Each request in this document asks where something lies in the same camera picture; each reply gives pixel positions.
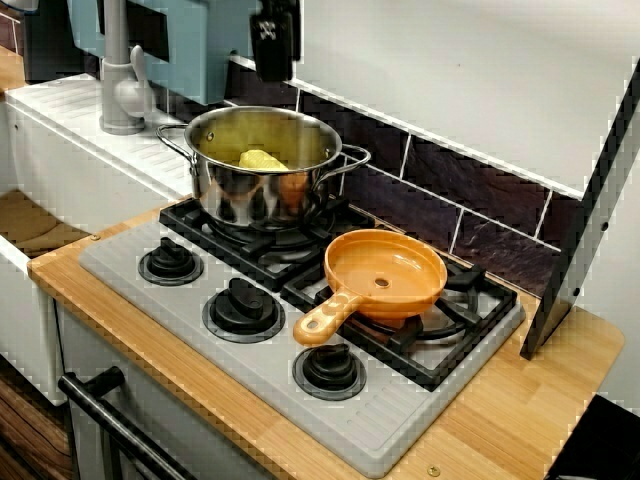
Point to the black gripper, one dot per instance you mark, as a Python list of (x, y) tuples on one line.
[(280, 6)]

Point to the yellow toy corn cob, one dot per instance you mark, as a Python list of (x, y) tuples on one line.
[(260, 161)]

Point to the stainless steel pot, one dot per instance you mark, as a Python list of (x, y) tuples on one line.
[(250, 195)]

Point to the teal blue box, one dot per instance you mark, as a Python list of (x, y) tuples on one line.
[(200, 50)]

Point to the grey toy faucet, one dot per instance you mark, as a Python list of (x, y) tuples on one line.
[(112, 90)]

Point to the black burner grate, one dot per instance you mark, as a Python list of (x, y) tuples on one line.
[(415, 375), (225, 255)]

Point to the orange toy frying pan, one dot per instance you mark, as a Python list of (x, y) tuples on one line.
[(360, 265)]

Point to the white toy sink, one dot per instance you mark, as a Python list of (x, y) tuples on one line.
[(75, 150)]

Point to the black stove knob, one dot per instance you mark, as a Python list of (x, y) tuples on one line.
[(242, 307), (170, 260), (330, 370)]

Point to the dark grey side panel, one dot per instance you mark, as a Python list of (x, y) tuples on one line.
[(555, 300)]

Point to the grey toy stove plate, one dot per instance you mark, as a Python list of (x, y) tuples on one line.
[(350, 425)]

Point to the white toy oven door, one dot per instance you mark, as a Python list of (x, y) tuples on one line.
[(190, 435)]

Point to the black box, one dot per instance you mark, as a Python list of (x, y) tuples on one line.
[(610, 440)]

